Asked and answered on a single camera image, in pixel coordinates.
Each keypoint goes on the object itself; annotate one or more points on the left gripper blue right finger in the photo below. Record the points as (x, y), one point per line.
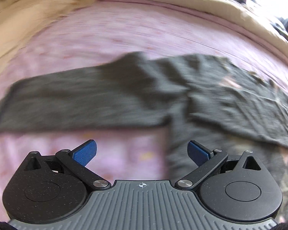
(208, 164)

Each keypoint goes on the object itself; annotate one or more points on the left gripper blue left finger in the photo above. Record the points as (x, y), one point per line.
(76, 160)

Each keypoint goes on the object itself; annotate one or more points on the grey argyle knit sweater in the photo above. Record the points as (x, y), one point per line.
(199, 97)

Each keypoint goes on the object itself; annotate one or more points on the pink patterned bed sheet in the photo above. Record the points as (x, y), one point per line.
(100, 34)

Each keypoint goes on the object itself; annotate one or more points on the beige pillow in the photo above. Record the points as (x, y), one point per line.
(21, 19)

